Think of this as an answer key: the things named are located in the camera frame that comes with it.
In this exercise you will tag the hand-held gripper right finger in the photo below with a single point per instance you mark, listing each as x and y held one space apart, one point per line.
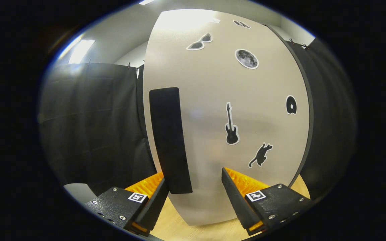
240 207

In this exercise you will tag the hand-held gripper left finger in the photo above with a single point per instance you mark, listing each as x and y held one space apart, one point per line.
154 211

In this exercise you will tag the dark grey shoe cabinet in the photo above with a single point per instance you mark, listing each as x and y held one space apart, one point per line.
311 110

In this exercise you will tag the beige shoe cabinet door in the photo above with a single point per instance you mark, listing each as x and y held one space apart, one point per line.
213 83

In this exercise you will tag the black backdrop cloth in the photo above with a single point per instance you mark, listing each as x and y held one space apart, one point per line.
89 117

